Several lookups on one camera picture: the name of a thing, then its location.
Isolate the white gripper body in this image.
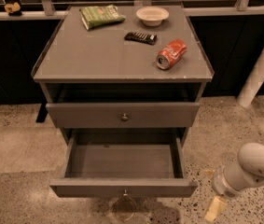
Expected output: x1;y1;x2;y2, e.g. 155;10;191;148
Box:
211;166;240;199

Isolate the grey drawer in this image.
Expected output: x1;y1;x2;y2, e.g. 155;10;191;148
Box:
50;134;197;198
47;102;200;128

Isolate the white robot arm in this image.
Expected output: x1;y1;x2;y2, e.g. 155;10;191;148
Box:
204;143;264;223

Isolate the grey drawer cabinet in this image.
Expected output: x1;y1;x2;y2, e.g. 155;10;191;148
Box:
33;6;214;140

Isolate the grey top drawer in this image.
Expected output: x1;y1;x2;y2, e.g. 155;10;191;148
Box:
47;102;200;128

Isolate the round floor drain cover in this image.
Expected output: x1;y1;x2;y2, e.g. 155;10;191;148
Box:
112;194;136;221

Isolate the red soda can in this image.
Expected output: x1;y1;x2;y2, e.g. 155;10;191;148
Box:
156;39;187;70

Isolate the white diagonal pipe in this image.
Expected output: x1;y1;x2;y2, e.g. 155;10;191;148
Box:
237;49;264;107

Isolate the black snack bar wrapper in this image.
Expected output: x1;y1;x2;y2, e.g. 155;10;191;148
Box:
124;32;157;45

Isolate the white bowl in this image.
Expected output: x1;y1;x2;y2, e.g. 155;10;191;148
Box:
136;7;169;27

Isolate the metal window railing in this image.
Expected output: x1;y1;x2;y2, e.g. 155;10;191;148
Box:
0;0;264;22

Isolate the green chip bag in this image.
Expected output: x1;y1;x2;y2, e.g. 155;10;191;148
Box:
79;5;125;30

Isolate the small yellow black object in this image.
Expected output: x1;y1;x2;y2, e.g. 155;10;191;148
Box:
4;2;22;16

